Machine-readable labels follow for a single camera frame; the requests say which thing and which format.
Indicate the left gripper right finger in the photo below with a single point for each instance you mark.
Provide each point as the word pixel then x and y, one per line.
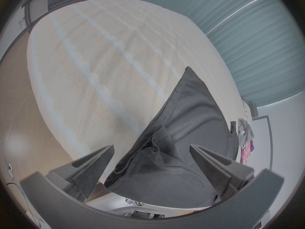
pixel 219 170

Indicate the black garment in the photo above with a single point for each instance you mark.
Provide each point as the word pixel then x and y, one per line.
pixel 185 118

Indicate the blue-green curtain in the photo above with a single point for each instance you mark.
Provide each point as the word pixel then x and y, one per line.
pixel 250 44

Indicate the white printed pillow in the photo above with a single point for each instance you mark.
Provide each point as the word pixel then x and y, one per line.
pixel 247 111

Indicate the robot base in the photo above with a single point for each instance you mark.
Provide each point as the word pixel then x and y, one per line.
pixel 114 204

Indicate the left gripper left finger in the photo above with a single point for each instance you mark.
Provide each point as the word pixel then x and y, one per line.
pixel 94 168

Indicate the pile of clothes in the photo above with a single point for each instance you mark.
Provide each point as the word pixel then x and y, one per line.
pixel 246 151

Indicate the bed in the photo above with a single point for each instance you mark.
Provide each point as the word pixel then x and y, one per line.
pixel 107 68

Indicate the grey garment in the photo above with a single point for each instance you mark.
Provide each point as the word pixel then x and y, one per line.
pixel 245 135

